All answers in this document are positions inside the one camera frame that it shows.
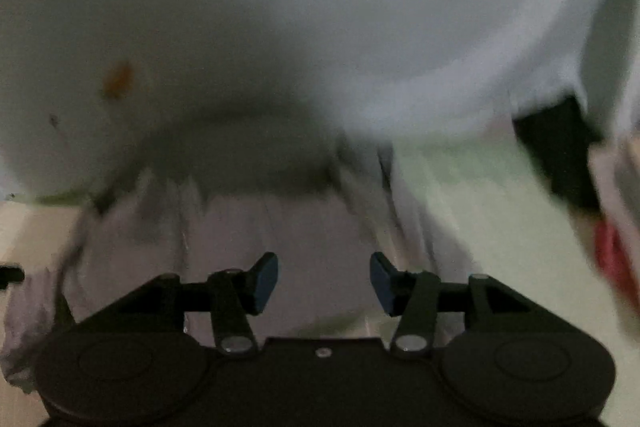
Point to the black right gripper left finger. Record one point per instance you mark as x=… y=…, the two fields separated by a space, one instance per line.
x=229 y=297

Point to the white carrot-print storage bag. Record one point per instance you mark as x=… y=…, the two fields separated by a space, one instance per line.
x=83 y=80

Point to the light purple grey garment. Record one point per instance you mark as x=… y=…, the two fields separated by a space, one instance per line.
x=218 y=199

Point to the black object at mat edge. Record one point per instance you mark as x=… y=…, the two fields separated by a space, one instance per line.
x=558 y=138

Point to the red object at mat edge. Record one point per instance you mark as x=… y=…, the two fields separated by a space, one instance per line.
x=614 y=263

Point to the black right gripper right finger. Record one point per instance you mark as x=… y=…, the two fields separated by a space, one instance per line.
x=417 y=299

